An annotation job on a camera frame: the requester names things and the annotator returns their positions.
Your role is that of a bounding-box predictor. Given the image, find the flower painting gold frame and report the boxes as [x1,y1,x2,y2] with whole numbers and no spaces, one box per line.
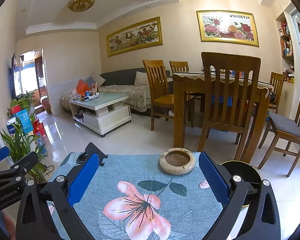
[196,10,259,47]

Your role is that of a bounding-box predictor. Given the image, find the dark sofa with cover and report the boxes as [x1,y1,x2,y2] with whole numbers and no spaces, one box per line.
[59,67,171,117]

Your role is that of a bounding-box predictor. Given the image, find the gold ceiling lamp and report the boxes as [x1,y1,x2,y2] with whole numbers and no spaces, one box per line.
[68,0,95,12]

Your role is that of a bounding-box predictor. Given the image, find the white coffee table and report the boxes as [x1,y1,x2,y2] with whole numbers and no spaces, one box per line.
[69,93,132,138]

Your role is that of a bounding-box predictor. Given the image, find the teal floral tablecloth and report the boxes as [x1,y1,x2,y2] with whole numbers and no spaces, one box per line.
[47,151,224,240]

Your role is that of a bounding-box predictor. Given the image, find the red gift boxes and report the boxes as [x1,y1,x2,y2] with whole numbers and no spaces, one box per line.
[32,119,46,138]

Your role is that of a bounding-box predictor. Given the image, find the orange plastic bag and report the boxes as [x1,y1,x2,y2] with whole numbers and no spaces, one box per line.
[76,79,90,96]

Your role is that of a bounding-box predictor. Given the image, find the black gold trash bin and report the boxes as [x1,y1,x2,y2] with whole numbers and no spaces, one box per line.
[219,160,263,240]

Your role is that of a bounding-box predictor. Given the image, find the black tablet stand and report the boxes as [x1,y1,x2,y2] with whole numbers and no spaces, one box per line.
[76,142,108,166]

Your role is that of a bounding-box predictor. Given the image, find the near wooden dining chair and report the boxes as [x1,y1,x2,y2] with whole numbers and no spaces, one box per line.
[198,52,261,160]

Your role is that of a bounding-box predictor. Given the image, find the blue cardboard box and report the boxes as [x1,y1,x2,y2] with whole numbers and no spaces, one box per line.
[15,109,33,134]

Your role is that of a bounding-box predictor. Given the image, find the horse painting gold frame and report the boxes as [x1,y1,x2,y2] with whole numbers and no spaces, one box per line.
[106,16,163,57]

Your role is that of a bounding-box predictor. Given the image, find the green potted plant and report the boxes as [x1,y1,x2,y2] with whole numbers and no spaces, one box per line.
[0,92,49,183]

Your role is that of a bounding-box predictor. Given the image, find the beige stone ashtray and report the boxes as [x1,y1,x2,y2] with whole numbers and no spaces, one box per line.
[159,147,196,175]

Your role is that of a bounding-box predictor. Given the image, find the wall mounted television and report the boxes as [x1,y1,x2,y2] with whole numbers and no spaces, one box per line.
[8,54,19,99]

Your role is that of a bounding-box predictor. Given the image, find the wooden dining chair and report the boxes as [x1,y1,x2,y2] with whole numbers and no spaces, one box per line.
[142,59,196,131]
[198,52,261,160]
[169,61,205,113]

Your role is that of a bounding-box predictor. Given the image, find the person left hand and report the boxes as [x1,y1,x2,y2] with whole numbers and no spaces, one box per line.
[2,211,16,240]

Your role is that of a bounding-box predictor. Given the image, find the wooden dining table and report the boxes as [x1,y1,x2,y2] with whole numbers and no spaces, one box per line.
[172,71,274,164]

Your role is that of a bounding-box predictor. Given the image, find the white sofa cushion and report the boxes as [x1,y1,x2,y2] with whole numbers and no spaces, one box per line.
[134,72,149,86]

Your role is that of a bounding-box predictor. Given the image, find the chair with grey cushion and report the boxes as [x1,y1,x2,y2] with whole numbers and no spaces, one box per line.
[257,101,300,177]

